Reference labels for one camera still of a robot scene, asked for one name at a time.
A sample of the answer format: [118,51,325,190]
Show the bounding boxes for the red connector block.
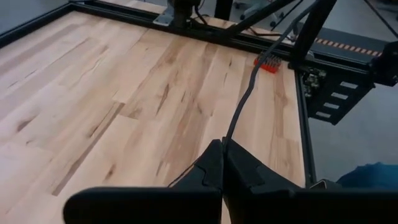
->
[253,54,283,75]

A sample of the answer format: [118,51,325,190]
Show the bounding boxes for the black aluminium table frame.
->
[0,0,398,187]

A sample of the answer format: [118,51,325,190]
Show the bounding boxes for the silver mounting plate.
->
[152,4,175,27]

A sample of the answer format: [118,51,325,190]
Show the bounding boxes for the office chair base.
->
[234,0,280,28]

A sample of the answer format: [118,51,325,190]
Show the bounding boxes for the brown cable with plug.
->
[247,26,295,41]

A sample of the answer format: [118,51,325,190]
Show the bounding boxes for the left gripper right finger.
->
[223,138,398,224]

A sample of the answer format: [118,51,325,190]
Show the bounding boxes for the person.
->
[336,161,398,190]

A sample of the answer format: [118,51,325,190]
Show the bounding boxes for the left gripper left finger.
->
[63,139,224,224]

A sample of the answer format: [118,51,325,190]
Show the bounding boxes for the black electronics box white labels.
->
[301,67,376,126]

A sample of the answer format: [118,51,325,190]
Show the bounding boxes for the thin dark cord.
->
[167,0,318,188]

